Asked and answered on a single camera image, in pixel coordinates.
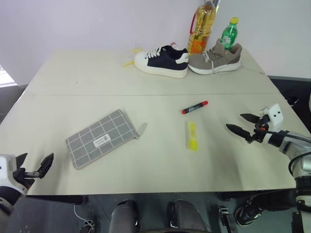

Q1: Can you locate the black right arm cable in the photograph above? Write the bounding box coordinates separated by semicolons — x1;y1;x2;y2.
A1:
266;130;311;176

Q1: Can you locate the red marker pen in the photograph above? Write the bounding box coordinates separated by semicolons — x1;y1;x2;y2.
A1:
181;100;209;115

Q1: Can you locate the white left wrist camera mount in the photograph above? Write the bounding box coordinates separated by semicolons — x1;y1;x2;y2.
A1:
0;154;29;195

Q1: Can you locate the dark grey rounded shape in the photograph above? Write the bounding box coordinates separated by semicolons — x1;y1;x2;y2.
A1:
166;199;212;233
110;199;141;233

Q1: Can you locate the thin white floor cable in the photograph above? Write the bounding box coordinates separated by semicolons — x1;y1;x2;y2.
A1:
73;205;96;229

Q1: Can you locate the green plastic soda bottle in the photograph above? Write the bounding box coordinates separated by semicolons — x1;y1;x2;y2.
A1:
220;17;240;53

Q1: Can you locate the black metal floor bracket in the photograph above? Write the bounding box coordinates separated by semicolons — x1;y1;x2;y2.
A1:
218;205;235;233

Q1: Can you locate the cooking oil bottle, red handle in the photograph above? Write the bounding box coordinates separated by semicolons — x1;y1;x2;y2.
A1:
187;0;219;55

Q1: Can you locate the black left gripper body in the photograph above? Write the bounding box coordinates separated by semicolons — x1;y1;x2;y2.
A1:
13;167;40;189

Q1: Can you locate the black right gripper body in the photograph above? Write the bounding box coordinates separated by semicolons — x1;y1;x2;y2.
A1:
245;115;271;145

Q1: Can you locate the taupe suede sneaker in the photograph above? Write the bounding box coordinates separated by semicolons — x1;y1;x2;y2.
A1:
188;38;243;75

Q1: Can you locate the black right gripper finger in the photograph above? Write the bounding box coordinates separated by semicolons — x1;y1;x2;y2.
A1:
225;123;253;141
240;113;260;124

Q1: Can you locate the yellow plastic wrapper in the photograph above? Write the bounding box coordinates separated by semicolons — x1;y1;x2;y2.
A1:
122;47;143;70

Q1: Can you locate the black and white sneaker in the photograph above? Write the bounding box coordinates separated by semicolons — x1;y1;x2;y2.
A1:
134;45;190;79

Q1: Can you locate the yellow highlighter pen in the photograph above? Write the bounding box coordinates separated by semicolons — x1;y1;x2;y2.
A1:
187;121;199;151

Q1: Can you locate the grey checked fabric pencil case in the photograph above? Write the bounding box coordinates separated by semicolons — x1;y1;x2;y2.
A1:
65;109;148;170

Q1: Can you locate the black bystander shoe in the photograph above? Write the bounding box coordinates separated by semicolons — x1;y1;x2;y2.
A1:
234;194;264;227

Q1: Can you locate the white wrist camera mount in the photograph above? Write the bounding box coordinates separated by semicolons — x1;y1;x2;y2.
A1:
0;154;29;195
258;103;285;145

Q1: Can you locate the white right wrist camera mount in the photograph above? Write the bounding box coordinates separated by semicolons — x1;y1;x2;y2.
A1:
258;103;285;145

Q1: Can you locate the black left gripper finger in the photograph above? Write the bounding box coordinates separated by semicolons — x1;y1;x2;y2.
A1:
36;152;55;180
15;152;29;171

